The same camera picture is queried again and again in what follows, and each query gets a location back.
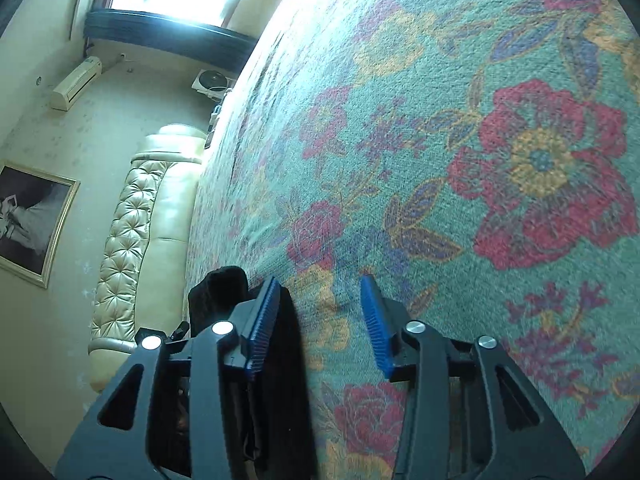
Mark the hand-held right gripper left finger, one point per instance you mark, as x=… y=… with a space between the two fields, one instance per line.
x=262 y=315

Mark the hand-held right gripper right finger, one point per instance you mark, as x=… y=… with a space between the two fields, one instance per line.
x=376 y=315

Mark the black pants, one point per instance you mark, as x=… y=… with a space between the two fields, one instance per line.
x=280 y=385

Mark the cream tufted leather headboard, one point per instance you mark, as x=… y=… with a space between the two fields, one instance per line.
x=145 y=240

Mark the floral green blanket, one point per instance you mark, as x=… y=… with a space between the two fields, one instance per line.
x=425 y=160

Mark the white round fan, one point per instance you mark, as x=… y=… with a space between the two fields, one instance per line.
x=212 y=82

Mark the framed black and white picture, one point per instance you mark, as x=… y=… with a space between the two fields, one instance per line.
x=27 y=220

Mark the white air conditioner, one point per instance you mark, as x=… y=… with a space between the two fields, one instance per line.
x=75 y=84

